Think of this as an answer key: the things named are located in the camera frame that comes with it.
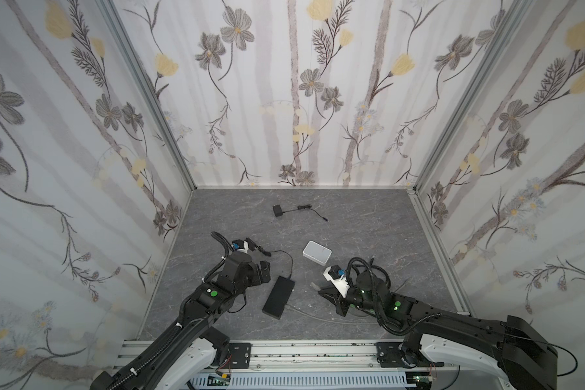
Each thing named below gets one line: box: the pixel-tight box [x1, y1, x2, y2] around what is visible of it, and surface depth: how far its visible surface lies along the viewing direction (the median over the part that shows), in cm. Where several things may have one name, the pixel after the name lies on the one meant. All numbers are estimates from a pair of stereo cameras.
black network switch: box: [261, 275, 295, 321], surface depth 86 cm
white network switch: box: [302, 240, 333, 266], surface depth 97 cm
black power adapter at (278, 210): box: [272, 203, 329, 222], surface depth 113 cm
